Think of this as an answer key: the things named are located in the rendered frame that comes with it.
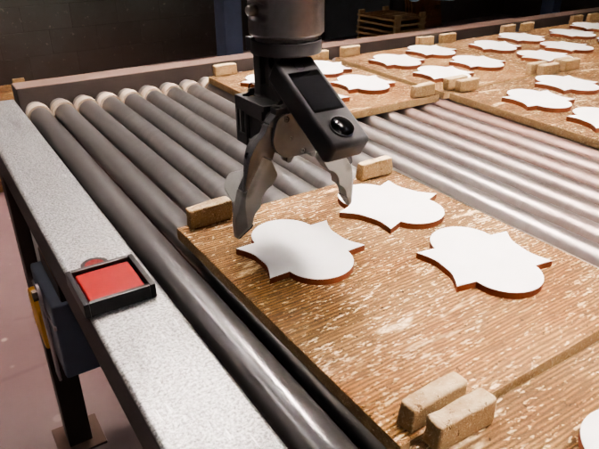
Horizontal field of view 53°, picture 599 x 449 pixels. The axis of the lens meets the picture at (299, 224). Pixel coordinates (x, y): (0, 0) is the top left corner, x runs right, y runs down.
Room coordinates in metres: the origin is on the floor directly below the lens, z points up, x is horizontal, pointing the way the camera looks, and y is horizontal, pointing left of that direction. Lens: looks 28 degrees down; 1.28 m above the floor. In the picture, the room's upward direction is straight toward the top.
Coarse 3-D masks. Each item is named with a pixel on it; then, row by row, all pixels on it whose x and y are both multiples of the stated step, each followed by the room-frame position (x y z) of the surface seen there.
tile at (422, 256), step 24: (432, 240) 0.61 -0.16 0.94; (456, 240) 0.61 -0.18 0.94; (480, 240) 0.61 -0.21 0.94; (504, 240) 0.61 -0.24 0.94; (432, 264) 0.56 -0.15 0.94; (456, 264) 0.55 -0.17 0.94; (480, 264) 0.55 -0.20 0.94; (504, 264) 0.55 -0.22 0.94; (528, 264) 0.55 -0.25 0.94; (456, 288) 0.51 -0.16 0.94; (480, 288) 0.51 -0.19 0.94; (504, 288) 0.51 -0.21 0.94; (528, 288) 0.51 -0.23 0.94
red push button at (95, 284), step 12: (120, 264) 0.58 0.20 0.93; (84, 276) 0.55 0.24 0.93; (96, 276) 0.55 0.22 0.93; (108, 276) 0.55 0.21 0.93; (120, 276) 0.55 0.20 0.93; (132, 276) 0.55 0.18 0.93; (84, 288) 0.53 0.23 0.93; (96, 288) 0.53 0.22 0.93; (108, 288) 0.53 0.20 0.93; (120, 288) 0.53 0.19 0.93
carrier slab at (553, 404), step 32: (544, 384) 0.38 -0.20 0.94; (576, 384) 0.38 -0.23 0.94; (512, 416) 0.34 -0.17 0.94; (544, 416) 0.34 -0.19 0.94; (576, 416) 0.34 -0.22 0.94; (416, 448) 0.31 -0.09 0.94; (448, 448) 0.31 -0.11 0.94; (480, 448) 0.31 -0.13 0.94; (512, 448) 0.31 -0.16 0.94; (544, 448) 0.31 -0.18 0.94; (576, 448) 0.31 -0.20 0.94
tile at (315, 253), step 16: (272, 224) 0.64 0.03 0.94; (288, 224) 0.64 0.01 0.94; (304, 224) 0.64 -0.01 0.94; (320, 224) 0.64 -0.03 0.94; (256, 240) 0.61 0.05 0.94; (272, 240) 0.61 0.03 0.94; (288, 240) 0.61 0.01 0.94; (304, 240) 0.61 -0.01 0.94; (320, 240) 0.61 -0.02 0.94; (336, 240) 0.61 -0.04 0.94; (256, 256) 0.57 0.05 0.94; (272, 256) 0.57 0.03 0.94; (288, 256) 0.57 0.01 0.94; (304, 256) 0.57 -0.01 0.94; (320, 256) 0.57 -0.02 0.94; (336, 256) 0.57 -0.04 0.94; (272, 272) 0.54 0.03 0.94; (288, 272) 0.54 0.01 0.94; (304, 272) 0.54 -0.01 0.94; (320, 272) 0.54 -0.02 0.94; (336, 272) 0.54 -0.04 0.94
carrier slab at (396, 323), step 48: (336, 192) 0.76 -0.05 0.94; (432, 192) 0.76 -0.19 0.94; (192, 240) 0.62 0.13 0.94; (240, 240) 0.62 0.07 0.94; (384, 240) 0.62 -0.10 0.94; (528, 240) 0.62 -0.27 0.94; (240, 288) 0.52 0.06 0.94; (288, 288) 0.52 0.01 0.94; (336, 288) 0.52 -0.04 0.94; (384, 288) 0.52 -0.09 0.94; (432, 288) 0.52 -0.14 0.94; (576, 288) 0.52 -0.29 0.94; (288, 336) 0.44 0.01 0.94; (336, 336) 0.44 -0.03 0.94; (384, 336) 0.44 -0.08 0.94; (432, 336) 0.44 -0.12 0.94; (480, 336) 0.44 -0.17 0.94; (528, 336) 0.44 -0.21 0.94; (576, 336) 0.44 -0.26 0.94; (336, 384) 0.38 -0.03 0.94; (384, 384) 0.38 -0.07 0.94; (480, 384) 0.38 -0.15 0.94; (384, 432) 0.33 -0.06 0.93
